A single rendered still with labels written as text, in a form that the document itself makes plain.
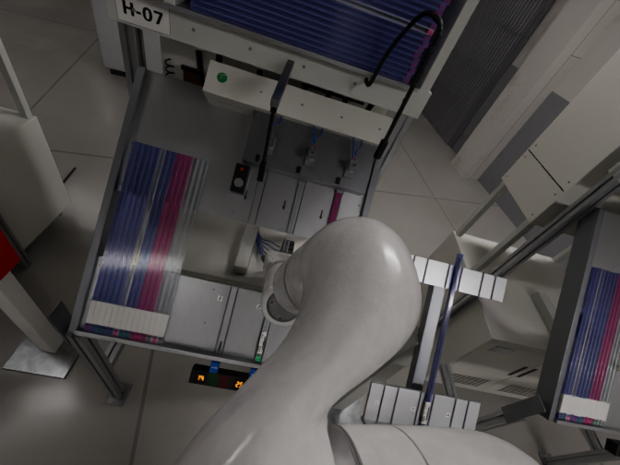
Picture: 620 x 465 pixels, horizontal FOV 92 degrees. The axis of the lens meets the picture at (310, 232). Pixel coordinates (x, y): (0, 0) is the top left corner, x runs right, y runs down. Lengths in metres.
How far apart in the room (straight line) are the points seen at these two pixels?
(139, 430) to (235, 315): 0.86
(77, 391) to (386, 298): 1.62
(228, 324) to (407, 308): 0.74
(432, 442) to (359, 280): 0.09
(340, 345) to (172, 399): 1.50
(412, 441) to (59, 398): 1.63
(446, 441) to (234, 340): 0.75
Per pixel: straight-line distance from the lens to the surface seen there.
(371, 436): 0.19
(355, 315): 0.18
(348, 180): 0.83
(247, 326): 0.89
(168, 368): 1.68
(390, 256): 0.20
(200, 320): 0.90
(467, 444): 0.22
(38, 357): 1.83
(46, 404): 1.75
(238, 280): 1.16
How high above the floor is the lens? 1.59
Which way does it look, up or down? 45 degrees down
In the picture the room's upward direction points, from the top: 22 degrees clockwise
